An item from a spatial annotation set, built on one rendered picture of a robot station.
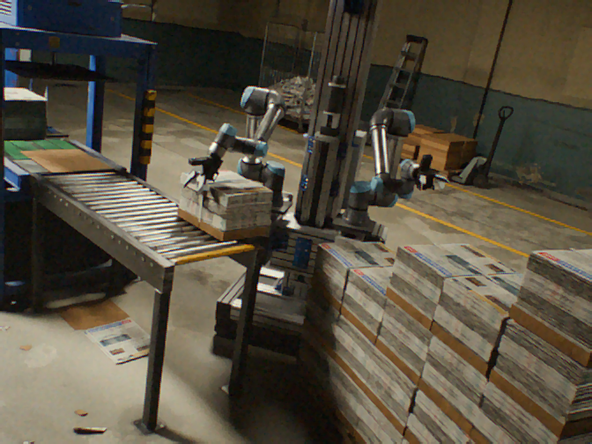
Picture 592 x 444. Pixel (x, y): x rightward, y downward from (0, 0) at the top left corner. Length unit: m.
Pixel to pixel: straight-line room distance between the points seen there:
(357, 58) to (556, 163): 6.25
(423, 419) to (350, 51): 1.93
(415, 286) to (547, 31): 7.43
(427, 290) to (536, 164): 7.23
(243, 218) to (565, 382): 1.58
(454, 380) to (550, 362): 0.43
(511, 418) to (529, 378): 0.16
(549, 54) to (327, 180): 6.42
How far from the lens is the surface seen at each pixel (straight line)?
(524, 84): 9.52
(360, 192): 3.26
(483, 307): 2.07
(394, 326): 2.45
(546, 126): 9.35
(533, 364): 1.96
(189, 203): 2.97
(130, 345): 3.46
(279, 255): 3.44
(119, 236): 2.77
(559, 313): 1.88
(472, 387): 2.17
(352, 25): 3.36
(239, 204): 2.78
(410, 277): 2.35
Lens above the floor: 1.82
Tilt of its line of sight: 19 degrees down
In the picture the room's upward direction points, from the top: 10 degrees clockwise
